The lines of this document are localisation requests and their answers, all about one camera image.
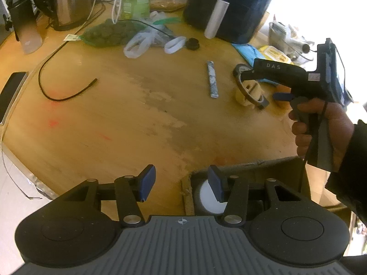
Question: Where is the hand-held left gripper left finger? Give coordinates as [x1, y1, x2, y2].
[50, 165, 157, 227]

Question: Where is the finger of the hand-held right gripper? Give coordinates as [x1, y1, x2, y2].
[240, 69, 290, 88]

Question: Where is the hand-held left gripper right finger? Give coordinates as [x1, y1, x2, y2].
[208, 165, 316, 226]

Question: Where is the black tape roll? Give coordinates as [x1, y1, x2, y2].
[233, 63, 256, 78]

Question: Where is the beige plastic piece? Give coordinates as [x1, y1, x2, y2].
[235, 80, 266, 107]

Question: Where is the cardboard box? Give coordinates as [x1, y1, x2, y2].
[180, 156, 312, 216]

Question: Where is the person's right forearm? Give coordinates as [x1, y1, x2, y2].
[325, 119, 367, 224]

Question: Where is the person's right hand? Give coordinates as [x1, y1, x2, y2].
[288, 97, 356, 172]

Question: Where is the blue wet wipes packet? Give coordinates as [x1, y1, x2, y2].
[231, 43, 262, 67]

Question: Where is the yellow wet wipes pack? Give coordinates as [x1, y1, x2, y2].
[259, 45, 293, 64]

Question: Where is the patterned stick packet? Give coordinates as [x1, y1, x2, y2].
[207, 60, 219, 99]

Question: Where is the glass jar with utensils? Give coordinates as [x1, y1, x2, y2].
[267, 21, 316, 61]

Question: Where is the black knob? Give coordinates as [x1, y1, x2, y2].
[185, 37, 200, 51]

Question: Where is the black air fryer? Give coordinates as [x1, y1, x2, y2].
[183, 0, 280, 45]

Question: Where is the white band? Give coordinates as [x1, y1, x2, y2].
[164, 36, 187, 55]

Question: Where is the green plastic strip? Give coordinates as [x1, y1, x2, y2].
[153, 16, 183, 25]

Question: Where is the clear plastic bag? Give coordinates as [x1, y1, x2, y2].
[123, 29, 157, 60]

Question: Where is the green canister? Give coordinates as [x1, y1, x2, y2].
[118, 0, 151, 21]

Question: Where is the green mesh bag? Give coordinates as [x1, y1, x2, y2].
[81, 18, 147, 48]

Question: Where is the black phone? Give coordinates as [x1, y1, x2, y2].
[0, 71, 29, 125]

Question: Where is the steel electric kettle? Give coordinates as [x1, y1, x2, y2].
[31, 0, 97, 32]

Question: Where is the dark translucent tumbler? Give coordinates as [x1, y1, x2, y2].
[5, 0, 44, 55]

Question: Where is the thin black cable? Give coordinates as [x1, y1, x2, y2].
[38, 4, 106, 103]

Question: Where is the white cable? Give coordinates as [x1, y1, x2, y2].
[111, 0, 133, 25]

